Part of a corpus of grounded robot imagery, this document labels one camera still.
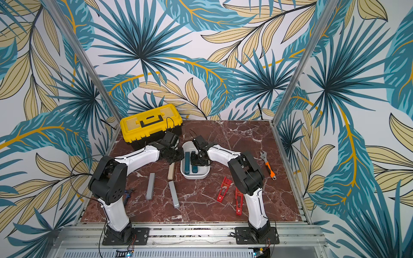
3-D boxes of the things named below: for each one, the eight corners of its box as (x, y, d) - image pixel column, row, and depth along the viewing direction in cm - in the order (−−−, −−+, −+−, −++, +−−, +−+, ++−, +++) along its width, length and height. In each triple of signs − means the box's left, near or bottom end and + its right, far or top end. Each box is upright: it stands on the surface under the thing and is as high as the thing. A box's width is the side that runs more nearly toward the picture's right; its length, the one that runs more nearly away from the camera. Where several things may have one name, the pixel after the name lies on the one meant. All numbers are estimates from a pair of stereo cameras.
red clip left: (213, 198, 87) (213, 197, 85) (224, 178, 94) (224, 176, 93) (221, 203, 85) (221, 202, 84) (231, 182, 93) (232, 180, 91)
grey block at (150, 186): (147, 199, 86) (146, 197, 83) (151, 175, 95) (149, 173, 92) (152, 199, 86) (151, 197, 83) (155, 175, 95) (154, 172, 92)
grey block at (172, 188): (174, 208, 83) (173, 206, 81) (169, 184, 91) (168, 181, 89) (180, 206, 84) (179, 204, 81) (174, 182, 92) (173, 180, 89)
